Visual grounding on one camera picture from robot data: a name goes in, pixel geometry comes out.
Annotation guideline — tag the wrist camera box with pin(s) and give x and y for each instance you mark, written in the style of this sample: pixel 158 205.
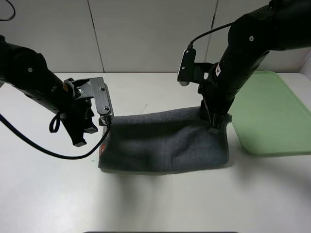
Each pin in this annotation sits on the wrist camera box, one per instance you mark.
pixel 190 71
pixel 102 98

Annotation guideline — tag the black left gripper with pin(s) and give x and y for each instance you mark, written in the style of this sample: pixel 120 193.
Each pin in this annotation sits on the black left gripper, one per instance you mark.
pixel 72 100

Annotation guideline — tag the green plastic tray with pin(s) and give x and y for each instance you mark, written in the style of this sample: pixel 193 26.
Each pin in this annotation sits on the green plastic tray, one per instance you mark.
pixel 269 118

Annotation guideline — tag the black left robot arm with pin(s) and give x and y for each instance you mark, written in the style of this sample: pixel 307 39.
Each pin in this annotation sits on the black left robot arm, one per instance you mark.
pixel 27 71

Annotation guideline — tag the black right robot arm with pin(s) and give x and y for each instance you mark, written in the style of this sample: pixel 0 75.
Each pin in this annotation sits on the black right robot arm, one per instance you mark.
pixel 278 26

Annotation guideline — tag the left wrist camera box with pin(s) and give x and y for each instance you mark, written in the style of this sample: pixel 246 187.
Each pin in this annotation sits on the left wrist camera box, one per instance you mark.
pixel 102 98

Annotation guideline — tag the grey and orange towel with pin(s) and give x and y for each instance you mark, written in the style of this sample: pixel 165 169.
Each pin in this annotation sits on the grey and orange towel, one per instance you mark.
pixel 169 142

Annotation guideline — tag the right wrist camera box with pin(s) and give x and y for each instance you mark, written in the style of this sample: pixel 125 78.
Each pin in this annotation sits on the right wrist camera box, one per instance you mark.
pixel 190 71

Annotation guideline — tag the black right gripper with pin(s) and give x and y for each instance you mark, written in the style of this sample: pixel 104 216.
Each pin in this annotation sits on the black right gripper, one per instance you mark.
pixel 216 99

